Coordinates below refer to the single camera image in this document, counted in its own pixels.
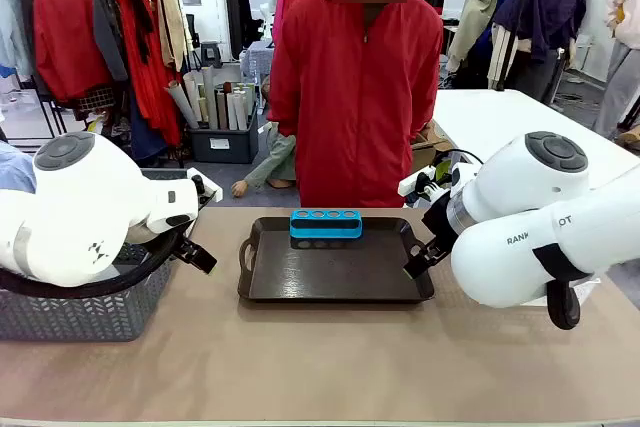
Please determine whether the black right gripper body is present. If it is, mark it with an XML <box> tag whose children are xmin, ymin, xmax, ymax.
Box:
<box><xmin>422</xmin><ymin>191</ymin><xmax>459</xmax><ymax>251</ymax></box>

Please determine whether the dark brown plastic tray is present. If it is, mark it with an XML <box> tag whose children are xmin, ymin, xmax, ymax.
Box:
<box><xmin>237</xmin><ymin>216</ymin><xmax>436</xmax><ymax>304</ymax></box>

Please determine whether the blue test tube rack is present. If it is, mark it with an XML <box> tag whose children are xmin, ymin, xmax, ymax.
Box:
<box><xmin>289</xmin><ymin>208</ymin><xmax>365</xmax><ymax>241</ymax></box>

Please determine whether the dark gray storage bin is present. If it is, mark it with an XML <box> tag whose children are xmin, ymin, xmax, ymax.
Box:
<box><xmin>188</xmin><ymin>105</ymin><xmax>260</xmax><ymax>165</ymax></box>

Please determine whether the white side table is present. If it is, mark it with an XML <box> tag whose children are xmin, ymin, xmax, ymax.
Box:
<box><xmin>432</xmin><ymin>88</ymin><xmax>640</xmax><ymax>188</ymax></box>

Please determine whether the plain gray plastic basket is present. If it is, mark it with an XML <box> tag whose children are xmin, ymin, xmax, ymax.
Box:
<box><xmin>0</xmin><ymin>241</ymin><xmax>175</xmax><ymax>343</ymax></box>

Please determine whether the brown paper roll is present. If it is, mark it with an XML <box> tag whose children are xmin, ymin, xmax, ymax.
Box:
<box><xmin>215</xmin><ymin>89</ymin><xmax>229</xmax><ymax>131</ymax></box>

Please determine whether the white paper roll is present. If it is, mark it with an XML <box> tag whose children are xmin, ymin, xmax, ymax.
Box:
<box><xmin>226</xmin><ymin>90</ymin><xmax>241</xmax><ymax>131</ymax></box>
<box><xmin>237</xmin><ymin>88</ymin><xmax>250</xmax><ymax>131</ymax></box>

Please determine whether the person in red jacket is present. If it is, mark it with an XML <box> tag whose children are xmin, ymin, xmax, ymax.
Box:
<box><xmin>267</xmin><ymin>0</ymin><xmax>445</xmax><ymax>209</ymax></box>

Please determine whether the gray paper roll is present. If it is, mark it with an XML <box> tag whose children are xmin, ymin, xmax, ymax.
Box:
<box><xmin>166</xmin><ymin>79</ymin><xmax>200</xmax><ymax>131</ymax></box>
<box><xmin>201</xmin><ymin>64</ymin><xmax>221</xmax><ymax>131</ymax></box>

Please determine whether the beige paper roll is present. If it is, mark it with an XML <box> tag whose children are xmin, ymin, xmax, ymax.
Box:
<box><xmin>182</xmin><ymin>70</ymin><xmax>210</xmax><ymax>124</ymax></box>

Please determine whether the hanging red dress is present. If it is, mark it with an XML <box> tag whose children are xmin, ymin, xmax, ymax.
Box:
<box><xmin>115</xmin><ymin>0</ymin><xmax>182</xmax><ymax>148</ymax></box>

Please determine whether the checkered fabric piece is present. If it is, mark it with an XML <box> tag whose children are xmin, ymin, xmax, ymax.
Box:
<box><xmin>74</xmin><ymin>86</ymin><xmax>119</xmax><ymax>114</ymax></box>

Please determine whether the person in light blue shirt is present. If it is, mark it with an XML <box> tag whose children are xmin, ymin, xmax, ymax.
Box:
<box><xmin>0</xmin><ymin>140</ymin><xmax>37</xmax><ymax>194</ymax></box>

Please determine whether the black plastic stool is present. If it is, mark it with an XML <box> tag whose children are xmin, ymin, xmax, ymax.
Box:
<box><xmin>198</xmin><ymin>40</ymin><xmax>225</xmax><ymax>69</ymax></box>

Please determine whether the black tripod stand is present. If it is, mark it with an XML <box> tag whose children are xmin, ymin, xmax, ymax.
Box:
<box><xmin>494</xmin><ymin>0</ymin><xmax>539</xmax><ymax>92</ymax></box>

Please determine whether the white monitor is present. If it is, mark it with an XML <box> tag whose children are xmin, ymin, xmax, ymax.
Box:
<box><xmin>442</xmin><ymin>0</ymin><xmax>472</xmax><ymax>22</ymax></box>

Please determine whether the mannequin in beige coat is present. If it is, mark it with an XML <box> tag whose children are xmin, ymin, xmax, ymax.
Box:
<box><xmin>446</xmin><ymin>0</ymin><xmax>519</xmax><ymax>91</ymax></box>

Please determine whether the mannequin in pale top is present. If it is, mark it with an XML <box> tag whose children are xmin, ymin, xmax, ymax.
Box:
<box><xmin>592</xmin><ymin>0</ymin><xmax>640</xmax><ymax>151</ymax></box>

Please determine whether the hanging beige garment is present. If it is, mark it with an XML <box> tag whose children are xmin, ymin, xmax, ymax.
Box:
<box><xmin>155</xmin><ymin>0</ymin><xmax>195</xmax><ymax>73</ymax></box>

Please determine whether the mannequin in navy shirt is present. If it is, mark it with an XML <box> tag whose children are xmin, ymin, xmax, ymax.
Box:
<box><xmin>492</xmin><ymin>0</ymin><xmax>590</xmax><ymax>104</ymax></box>

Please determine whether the hanging black scarf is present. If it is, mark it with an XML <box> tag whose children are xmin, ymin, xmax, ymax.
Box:
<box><xmin>124</xmin><ymin>0</ymin><xmax>156</xmax><ymax>66</ymax></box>

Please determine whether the hanging dark gray garment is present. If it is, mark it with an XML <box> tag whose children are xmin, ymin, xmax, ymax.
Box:
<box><xmin>92</xmin><ymin>0</ymin><xmax>130</xmax><ymax>83</ymax></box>

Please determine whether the hanging red jacket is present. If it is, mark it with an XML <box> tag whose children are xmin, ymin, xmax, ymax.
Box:
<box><xmin>32</xmin><ymin>0</ymin><xmax>114</xmax><ymax>103</ymax></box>

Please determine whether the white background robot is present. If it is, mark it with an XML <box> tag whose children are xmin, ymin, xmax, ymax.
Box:
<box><xmin>258</xmin><ymin>0</ymin><xmax>281</xmax><ymax>48</ymax></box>

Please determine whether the hanging light gray shirt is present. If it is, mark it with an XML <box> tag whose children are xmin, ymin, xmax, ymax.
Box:
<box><xmin>0</xmin><ymin>0</ymin><xmax>39</xmax><ymax>78</ymax></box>

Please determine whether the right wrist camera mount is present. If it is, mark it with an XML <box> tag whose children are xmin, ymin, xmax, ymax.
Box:
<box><xmin>398</xmin><ymin>166</ymin><xmax>454</xmax><ymax>201</ymax></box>

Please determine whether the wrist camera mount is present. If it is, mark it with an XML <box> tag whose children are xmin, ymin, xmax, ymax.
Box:
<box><xmin>398</xmin><ymin>166</ymin><xmax>454</xmax><ymax>201</ymax></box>
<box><xmin>186</xmin><ymin>166</ymin><xmax>224</xmax><ymax>208</ymax></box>

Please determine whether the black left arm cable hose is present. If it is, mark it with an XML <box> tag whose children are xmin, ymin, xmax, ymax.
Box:
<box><xmin>0</xmin><ymin>229</ymin><xmax>184</xmax><ymax>301</ymax></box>

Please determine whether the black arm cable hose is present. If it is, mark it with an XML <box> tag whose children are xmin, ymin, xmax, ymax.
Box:
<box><xmin>0</xmin><ymin>229</ymin><xmax>184</xmax><ymax>301</ymax></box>
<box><xmin>532</xmin><ymin>244</ymin><xmax>594</xmax><ymax>332</ymax></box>

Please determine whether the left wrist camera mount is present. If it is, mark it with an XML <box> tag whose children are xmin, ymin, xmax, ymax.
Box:
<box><xmin>186</xmin><ymin>166</ymin><xmax>224</xmax><ymax>208</ymax></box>

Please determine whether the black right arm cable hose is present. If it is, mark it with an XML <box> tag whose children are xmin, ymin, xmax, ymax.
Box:
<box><xmin>532</xmin><ymin>244</ymin><xmax>594</xmax><ymax>332</ymax></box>

